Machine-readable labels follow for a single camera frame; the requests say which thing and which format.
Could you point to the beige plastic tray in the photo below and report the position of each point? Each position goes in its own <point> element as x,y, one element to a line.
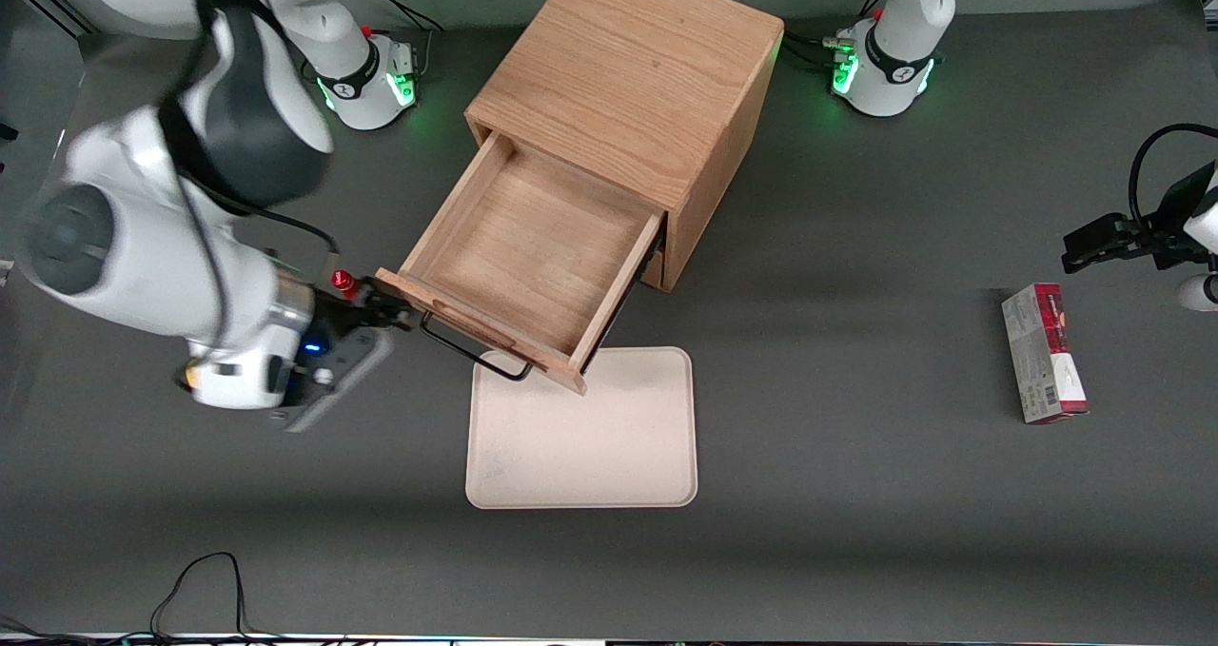
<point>590,446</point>

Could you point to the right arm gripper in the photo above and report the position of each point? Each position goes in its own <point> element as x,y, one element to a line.
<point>335,324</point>

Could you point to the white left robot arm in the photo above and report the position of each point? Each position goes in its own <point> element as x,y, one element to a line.
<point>890,75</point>

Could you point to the wooden drawer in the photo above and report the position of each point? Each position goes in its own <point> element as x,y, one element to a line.
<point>533,256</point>
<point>655,283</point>

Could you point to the grey and red carton box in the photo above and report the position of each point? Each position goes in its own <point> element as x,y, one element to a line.
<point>1042,356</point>

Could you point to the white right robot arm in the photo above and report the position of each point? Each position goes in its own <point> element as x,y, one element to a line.
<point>143,246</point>

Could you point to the oak wooden drawer cabinet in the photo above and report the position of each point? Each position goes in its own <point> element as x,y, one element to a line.
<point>628,66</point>

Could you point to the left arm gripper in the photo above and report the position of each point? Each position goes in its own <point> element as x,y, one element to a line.
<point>1167,223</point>

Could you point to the red cola bottle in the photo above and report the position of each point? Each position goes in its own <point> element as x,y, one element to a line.
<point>343,282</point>

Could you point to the dark grey table mat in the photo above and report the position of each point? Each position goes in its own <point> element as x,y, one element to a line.
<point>856,551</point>

